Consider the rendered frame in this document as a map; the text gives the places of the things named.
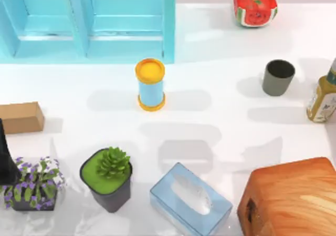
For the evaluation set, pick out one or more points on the watermelon plant pot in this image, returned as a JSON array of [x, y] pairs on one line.
[[254, 13]]

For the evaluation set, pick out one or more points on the wooden box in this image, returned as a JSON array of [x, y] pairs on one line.
[[291, 199]]

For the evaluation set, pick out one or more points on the brown cardboard box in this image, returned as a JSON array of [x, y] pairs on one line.
[[18, 119]]

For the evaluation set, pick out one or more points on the light blue rack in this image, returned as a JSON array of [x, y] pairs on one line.
[[126, 23]]

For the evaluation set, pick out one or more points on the blue tissue box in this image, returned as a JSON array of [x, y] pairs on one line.
[[181, 207]]

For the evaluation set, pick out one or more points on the green succulent plant pot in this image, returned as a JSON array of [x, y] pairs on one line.
[[109, 178]]

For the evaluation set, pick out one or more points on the grey cup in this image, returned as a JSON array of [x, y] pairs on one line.
[[277, 78]]

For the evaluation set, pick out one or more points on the yellow bottle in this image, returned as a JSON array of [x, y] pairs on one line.
[[320, 102]]

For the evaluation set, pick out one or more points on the purple flower plant pot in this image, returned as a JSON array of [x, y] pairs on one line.
[[34, 188]]

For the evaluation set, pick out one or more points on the blue can with yellow lid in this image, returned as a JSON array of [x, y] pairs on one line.
[[151, 88]]

